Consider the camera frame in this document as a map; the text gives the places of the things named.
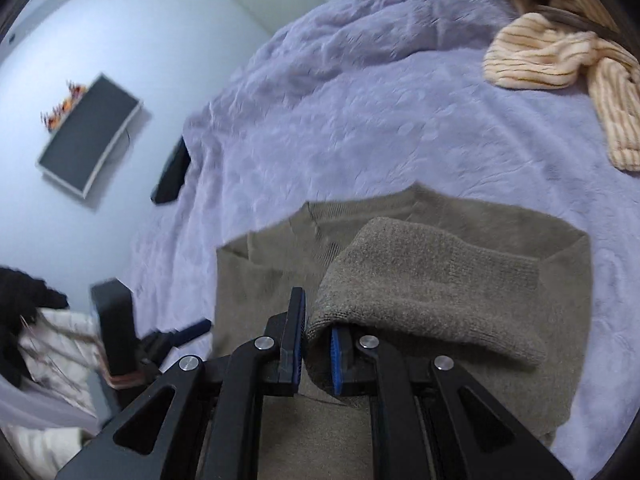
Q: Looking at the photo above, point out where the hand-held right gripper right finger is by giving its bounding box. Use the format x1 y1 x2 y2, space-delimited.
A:
327 327 576 480

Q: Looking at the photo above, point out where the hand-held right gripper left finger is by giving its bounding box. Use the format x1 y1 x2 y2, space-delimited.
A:
55 287 307 480

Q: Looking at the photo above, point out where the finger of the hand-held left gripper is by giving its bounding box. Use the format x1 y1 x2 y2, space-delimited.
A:
141 318 213 362

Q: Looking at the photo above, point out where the olive knit sweater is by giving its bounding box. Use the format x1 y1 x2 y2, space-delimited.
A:
214 183 593 480

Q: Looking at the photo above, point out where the black fuzzy cloth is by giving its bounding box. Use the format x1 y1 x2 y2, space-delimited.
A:
0 266 68 388

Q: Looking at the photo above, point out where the black rectangular object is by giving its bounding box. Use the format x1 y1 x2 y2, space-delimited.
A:
151 136 191 205

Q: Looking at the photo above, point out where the lavender textured blanket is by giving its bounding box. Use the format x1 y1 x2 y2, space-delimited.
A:
117 0 640 480

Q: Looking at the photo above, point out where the cream striped garment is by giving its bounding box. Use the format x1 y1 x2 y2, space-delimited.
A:
472 0 640 171

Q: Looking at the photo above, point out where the brown cloth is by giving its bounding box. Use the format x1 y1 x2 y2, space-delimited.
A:
532 4 618 41

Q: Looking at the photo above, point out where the wall-mounted black screen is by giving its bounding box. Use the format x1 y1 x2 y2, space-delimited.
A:
36 72 143 198

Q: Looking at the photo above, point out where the colourful wall decoration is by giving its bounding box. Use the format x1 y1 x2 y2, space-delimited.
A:
40 80 88 133

